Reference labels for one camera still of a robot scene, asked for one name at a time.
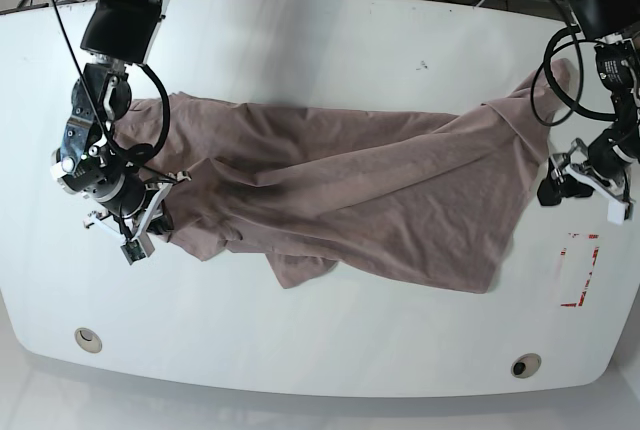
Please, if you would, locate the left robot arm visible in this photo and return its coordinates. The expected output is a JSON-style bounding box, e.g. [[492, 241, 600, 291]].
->
[[537, 0, 639, 225]]

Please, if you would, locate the left table grommet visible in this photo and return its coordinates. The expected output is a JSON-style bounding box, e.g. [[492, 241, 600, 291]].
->
[[74, 328, 103, 354]]

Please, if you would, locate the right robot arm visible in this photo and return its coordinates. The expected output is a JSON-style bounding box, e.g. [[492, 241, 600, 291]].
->
[[51, 0, 189, 263]]

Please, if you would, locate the right table grommet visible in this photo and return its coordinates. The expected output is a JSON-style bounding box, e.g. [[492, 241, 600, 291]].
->
[[511, 353, 542, 379]]

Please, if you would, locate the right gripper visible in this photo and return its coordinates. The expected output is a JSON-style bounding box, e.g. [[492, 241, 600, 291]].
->
[[83, 171, 190, 243]]

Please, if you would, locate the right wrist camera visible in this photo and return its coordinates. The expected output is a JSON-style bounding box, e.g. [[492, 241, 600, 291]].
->
[[120, 233, 155, 265]]

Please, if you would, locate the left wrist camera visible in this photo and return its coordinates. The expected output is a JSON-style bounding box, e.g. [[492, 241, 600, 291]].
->
[[607, 200, 634, 225]]

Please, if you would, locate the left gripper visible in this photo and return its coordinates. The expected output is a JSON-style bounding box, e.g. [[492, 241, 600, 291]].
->
[[537, 137, 633, 206]]

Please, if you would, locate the red tape rectangle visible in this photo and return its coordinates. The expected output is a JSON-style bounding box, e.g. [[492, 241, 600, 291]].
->
[[556, 233, 600, 308]]

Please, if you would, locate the table grommet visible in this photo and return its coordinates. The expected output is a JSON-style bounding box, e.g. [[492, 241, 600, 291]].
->
[[74, 328, 103, 354], [511, 353, 542, 379]]

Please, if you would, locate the mauve t-shirt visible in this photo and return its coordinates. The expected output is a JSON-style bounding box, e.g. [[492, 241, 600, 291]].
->
[[112, 58, 571, 295]]

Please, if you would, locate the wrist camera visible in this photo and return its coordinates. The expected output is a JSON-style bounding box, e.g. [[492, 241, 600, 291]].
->
[[607, 200, 634, 225], [120, 233, 155, 265]]

